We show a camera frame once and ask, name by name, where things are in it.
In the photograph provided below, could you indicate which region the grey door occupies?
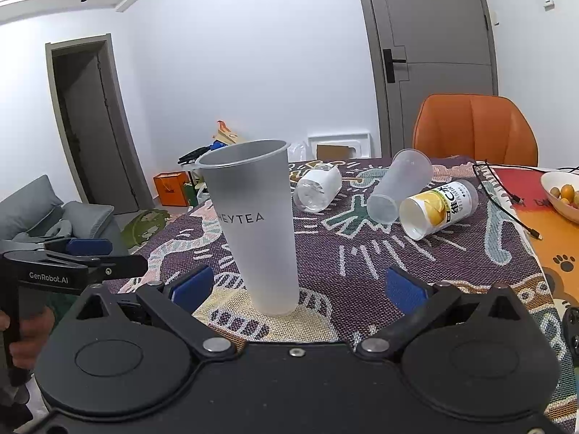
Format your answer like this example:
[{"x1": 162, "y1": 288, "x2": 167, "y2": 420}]
[{"x1": 352, "y1": 0, "x2": 499, "y2": 160}]

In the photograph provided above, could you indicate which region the orange box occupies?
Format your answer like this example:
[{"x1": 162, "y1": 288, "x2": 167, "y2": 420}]
[{"x1": 152, "y1": 172, "x2": 191, "y2": 208}]

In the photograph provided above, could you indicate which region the printed woven blanket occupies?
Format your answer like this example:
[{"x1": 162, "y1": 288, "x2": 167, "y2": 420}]
[{"x1": 106, "y1": 156, "x2": 566, "y2": 345}]

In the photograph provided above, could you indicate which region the black cable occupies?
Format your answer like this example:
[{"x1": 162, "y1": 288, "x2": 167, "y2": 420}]
[{"x1": 472, "y1": 159, "x2": 579, "y2": 241}]

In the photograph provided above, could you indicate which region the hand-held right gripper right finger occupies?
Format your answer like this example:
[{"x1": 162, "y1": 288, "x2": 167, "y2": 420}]
[{"x1": 355, "y1": 266, "x2": 528, "y2": 362}]

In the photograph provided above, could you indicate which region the wooden toy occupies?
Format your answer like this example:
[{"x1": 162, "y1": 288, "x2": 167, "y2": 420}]
[{"x1": 209, "y1": 119, "x2": 248, "y2": 146}]

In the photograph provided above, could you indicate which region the white framed board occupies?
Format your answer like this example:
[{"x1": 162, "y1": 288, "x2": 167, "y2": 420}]
[{"x1": 307, "y1": 132, "x2": 372, "y2": 160}]

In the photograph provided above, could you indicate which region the clear plastic cup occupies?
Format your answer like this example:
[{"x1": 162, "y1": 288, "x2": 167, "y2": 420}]
[{"x1": 366, "y1": 148, "x2": 434, "y2": 226}]

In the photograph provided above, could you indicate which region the black door handle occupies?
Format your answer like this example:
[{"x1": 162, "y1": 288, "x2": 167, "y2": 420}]
[{"x1": 383, "y1": 48, "x2": 407, "y2": 83}]

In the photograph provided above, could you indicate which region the white fruit bowl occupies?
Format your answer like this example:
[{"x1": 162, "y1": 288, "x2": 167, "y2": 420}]
[{"x1": 540, "y1": 170, "x2": 579, "y2": 225}]

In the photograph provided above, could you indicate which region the orange chair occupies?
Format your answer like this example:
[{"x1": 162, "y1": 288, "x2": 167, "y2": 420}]
[{"x1": 412, "y1": 93, "x2": 539, "y2": 168}]

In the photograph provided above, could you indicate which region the green rug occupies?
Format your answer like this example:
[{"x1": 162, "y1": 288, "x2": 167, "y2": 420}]
[{"x1": 120, "y1": 209, "x2": 172, "y2": 255}]

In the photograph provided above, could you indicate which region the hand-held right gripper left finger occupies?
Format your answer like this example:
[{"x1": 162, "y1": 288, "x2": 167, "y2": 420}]
[{"x1": 75, "y1": 264, "x2": 238, "y2": 358}]

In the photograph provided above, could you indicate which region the yellow label plastic cup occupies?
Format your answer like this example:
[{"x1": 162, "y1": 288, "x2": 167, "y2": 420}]
[{"x1": 398, "y1": 179, "x2": 479, "y2": 242}]

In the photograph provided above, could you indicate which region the black device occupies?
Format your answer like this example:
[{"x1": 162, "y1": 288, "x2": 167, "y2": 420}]
[{"x1": 561, "y1": 306, "x2": 579, "y2": 368}]

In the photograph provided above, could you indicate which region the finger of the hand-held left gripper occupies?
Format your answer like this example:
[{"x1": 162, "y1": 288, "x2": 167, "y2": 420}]
[
  {"x1": 0, "y1": 238, "x2": 114, "y2": 256},
  {"x1": 87, "y1": 254, "x2": 149, "y2": 282}
]

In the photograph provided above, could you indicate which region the person's left hand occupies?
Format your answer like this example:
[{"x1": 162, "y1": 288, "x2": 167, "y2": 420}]
[{"x1": 0, "y1": 306, "x2": 56, "y2": 372}]

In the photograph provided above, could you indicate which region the orange paw print mat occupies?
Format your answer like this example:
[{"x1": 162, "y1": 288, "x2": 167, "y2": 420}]
[{"x1": 491, "y1": 167, "x2": 579, "y2": 323}]

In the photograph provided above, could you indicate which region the white label plastic cup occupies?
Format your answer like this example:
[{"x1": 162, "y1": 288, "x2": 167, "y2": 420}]
[{"x1": 293, "y1": 165, "x2": 343, "y2": 213}]

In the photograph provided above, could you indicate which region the grey sofa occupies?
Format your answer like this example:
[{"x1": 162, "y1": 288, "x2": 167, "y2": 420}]
[{"x1": 0, "y1": 174, "x2": 128, "y2": 259}]

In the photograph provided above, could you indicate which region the cardboard box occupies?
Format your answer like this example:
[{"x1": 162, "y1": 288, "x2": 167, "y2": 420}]
[{"x1": 316, "y1": 144, "x2": 354, "y2": 160}]

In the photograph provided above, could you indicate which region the tall frosted plastic cup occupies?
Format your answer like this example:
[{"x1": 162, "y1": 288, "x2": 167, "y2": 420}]
[{"x1": 194, "y1": 140, "x2": 302, "y2": 318}]

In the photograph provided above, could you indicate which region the dark wooden door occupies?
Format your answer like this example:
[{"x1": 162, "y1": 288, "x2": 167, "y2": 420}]
[{"x1": 45, "y1": 33, "x2": 155, "y2": 212}]

